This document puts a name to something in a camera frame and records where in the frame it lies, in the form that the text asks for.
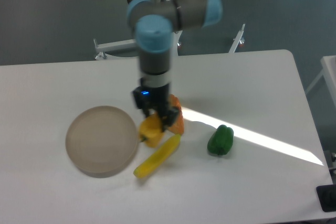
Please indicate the orange toy bread slice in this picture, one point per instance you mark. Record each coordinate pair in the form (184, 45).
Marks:
(178, 126)

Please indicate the white pedestal leg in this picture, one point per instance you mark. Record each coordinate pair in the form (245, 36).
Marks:
(238, 40)

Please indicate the yellow toy corn cob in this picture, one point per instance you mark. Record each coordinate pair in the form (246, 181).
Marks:
(153, 162)

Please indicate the green toy bell pepper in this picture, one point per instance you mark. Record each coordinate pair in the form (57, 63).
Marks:
(221, 141)

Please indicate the black box at table edge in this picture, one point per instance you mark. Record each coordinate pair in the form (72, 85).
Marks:
(326, 195)

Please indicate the round beige plate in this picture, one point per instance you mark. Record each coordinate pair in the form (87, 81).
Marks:
(102, 141)

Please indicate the white side table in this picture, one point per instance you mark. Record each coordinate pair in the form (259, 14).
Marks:
(321, 97)

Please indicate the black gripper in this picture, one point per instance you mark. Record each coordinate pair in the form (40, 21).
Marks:
(148, 98)

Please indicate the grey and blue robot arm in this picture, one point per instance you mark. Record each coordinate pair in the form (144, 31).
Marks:
(153, 23)

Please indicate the yellow toy bell pepper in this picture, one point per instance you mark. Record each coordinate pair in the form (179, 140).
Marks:
(150, 131)

